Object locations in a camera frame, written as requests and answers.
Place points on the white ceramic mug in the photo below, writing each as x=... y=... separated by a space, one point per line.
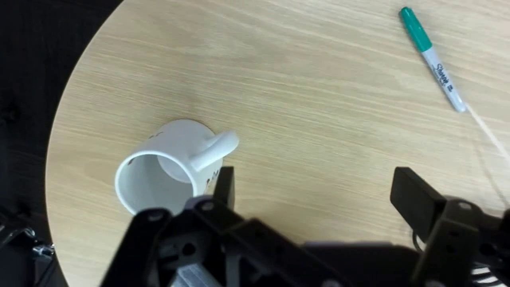
x=176 y=149

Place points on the chrome table leg base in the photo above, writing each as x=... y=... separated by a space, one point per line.
x=42 y=250

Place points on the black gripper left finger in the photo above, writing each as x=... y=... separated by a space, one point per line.
x=223 y=240

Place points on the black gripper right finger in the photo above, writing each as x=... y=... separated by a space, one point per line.
x=451 y=229

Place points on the green capped marker pen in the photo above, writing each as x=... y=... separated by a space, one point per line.
x=432 y=58

